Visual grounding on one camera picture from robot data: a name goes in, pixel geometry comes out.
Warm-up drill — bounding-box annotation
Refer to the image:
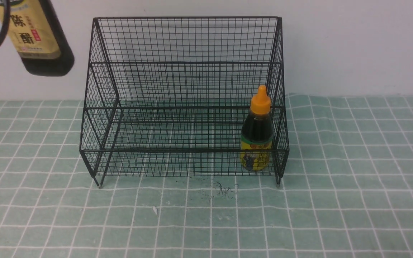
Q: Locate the orange cap seasoning bottle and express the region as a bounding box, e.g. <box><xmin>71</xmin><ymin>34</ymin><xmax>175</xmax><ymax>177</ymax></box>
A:
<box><xmin>240</xmin><ymin>85</ymin><xmax>273</xmax><ymax>172</ymax></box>

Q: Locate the dark vinegar bottle yellow label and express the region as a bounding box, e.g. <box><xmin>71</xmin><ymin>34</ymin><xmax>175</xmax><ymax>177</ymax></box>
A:
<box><xmin>7</xmin><ymin>0</ymin><xmax>75</xmax><ymax>77</ymax></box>

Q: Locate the green checkered tablecloth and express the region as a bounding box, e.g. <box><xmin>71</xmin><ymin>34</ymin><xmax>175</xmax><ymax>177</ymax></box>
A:
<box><xmin>0</xmin><ymin>95</ymin><xmax>413</xmax><ymax>258</ymax></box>

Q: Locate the black wire mesh shelf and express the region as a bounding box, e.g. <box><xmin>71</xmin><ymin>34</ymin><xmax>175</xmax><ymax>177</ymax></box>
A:
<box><xmin>79</xmin><ymin>16</ymin><xmax>290</xmax><ymax>188</ymax></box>

